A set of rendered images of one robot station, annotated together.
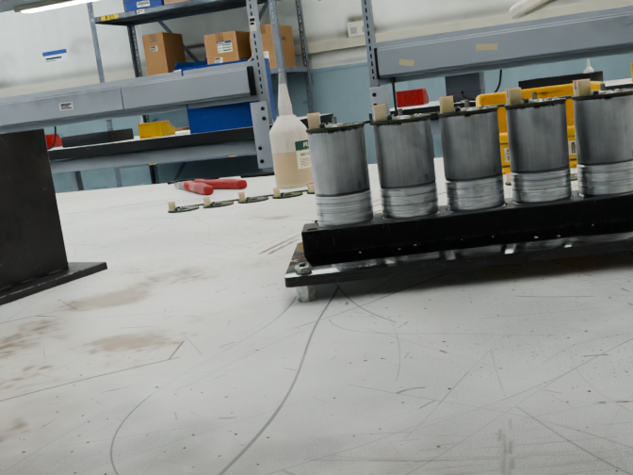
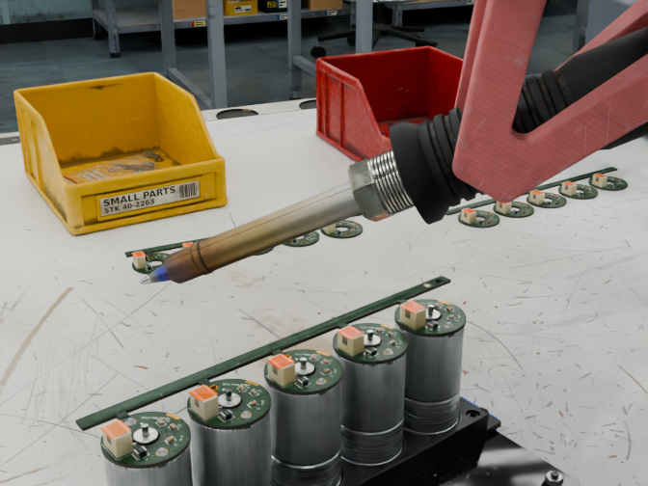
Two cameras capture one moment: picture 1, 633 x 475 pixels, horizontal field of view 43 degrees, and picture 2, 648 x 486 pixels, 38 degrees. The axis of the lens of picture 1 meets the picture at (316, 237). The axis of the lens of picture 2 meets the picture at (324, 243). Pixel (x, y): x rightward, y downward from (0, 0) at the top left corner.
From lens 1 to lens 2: 23 cm
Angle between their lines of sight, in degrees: 43
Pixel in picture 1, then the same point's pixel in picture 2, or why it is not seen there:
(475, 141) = (328, 420)
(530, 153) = (377, 412)
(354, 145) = (188, 468)
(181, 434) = not seen: outside the picture
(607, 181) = (440, 418)
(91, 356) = not seen: outside the picture
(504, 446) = not seen: outside the picture
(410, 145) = (258, 448)
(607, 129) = (446, 366)
